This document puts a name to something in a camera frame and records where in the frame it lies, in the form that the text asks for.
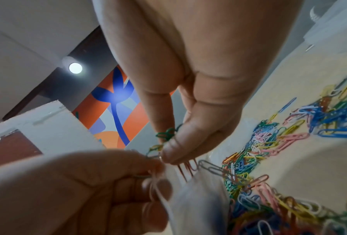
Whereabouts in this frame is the chain of linked paper clips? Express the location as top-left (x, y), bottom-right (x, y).
top-left (132, 123), bottom-right (202, 182)

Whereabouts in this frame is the white paper sheet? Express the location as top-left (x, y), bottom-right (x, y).
top-left (302, 0), bottom-right (347, 45)

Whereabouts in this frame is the orange and blue wall painting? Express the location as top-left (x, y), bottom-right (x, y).
top-left (72, 65), bottom-right (177, 149)

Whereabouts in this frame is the white face mask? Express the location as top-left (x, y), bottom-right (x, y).
top-left (149, 160), bottom-right (231, 235)

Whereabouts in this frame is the person's right hand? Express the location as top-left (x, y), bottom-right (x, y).
top-left (92, 0), bottom-right (305, 165)

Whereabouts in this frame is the person's left hand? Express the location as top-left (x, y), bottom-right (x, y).
top-left (0, 149), bottom-right (174, 235)

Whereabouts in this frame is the pile of colourful paper clips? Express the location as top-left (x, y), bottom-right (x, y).
top-left (220, 72), bottom-right (347, 235)

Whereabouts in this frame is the round ceiling light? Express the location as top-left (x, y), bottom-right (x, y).
top-left (62, 56), bottom-right (84, 75)

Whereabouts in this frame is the white partition board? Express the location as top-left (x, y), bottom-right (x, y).
top-left (0, 99), bottom-right (106, 171)

